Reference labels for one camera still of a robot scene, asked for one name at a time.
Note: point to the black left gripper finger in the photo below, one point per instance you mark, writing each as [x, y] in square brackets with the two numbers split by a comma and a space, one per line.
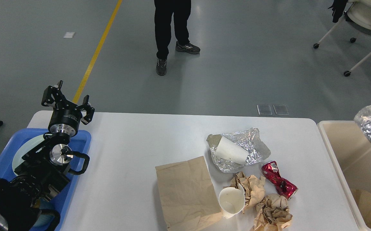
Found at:
[85, 106]
[53, 97]

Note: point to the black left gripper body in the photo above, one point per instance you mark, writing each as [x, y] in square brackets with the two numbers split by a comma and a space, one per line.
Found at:
[65, 121]

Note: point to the light green plate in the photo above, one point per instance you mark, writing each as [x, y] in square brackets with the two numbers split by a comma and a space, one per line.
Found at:
[17, 159]

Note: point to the brown paper bag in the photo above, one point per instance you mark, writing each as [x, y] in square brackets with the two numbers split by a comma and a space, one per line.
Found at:
[187, 195]

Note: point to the white paper cup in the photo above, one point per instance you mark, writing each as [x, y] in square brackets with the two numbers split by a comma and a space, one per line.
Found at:
[230, 151]
[231, 201]

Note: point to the aluminium foil sheet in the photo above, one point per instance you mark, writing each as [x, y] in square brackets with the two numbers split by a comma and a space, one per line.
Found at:
[247, 139]

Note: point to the red snack wrapper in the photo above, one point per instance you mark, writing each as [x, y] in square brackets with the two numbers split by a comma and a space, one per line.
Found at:
[283, 186]

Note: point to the dark teal mug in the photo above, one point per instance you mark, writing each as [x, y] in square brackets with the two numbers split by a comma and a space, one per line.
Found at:
[43, 219]

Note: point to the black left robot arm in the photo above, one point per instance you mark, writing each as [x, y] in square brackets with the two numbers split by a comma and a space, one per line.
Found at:
[43, 172]

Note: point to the person in black trousers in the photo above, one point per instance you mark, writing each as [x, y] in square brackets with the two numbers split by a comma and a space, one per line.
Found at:
[166, 12]

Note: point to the white paper cup upright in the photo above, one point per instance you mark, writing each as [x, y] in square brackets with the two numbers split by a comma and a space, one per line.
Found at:
[231, 201]

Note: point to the left floor outlet cover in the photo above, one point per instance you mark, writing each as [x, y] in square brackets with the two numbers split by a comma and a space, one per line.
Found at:
[264, 109]

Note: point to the floor outlet cover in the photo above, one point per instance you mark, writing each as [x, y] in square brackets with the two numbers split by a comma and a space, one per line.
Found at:
[264, 109]
[281, 109]

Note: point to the crumpled brown paper upper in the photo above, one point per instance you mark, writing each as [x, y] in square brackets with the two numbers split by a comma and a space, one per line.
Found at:
[252, 186]

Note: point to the crumpled brown paper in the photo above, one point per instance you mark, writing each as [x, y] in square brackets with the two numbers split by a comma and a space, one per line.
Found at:
[252, 186]
[273, 214]

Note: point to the right floor outlet cover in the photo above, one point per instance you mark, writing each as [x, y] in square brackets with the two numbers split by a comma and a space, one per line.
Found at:
[281, 109]

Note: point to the crumpled brown paper lower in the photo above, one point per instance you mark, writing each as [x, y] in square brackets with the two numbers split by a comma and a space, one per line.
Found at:
[273, 214]

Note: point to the black garment on chair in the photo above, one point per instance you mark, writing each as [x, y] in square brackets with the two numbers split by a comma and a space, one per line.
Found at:
[337, 8]

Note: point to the beige plastic bin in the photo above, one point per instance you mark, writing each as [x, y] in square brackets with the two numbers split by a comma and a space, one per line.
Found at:
[350, 153]

